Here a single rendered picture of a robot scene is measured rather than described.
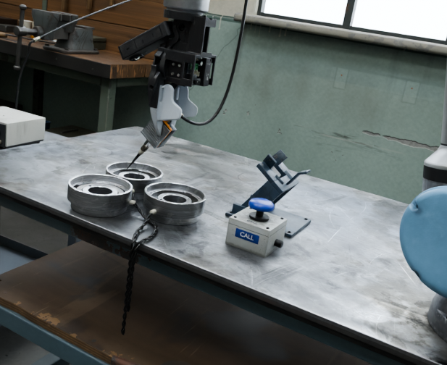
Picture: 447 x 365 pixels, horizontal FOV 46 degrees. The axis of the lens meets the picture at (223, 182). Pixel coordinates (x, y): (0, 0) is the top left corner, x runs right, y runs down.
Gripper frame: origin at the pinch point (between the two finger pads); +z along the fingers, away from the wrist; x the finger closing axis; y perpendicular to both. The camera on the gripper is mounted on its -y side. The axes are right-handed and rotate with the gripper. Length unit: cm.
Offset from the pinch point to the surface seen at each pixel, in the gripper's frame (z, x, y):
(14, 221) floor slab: 93, 94, -143
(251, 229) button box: 9.6, -9.0, 24.0
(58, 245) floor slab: 93, 90, -109
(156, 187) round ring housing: 9.9, -4.4, 3.2
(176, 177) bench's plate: 13.1, 12.1, -2.9
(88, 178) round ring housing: 9.7, -10.5, -7.0
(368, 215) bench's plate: 13.2, 25.2, 34.8
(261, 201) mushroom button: 5.7, -6.1, 23.8
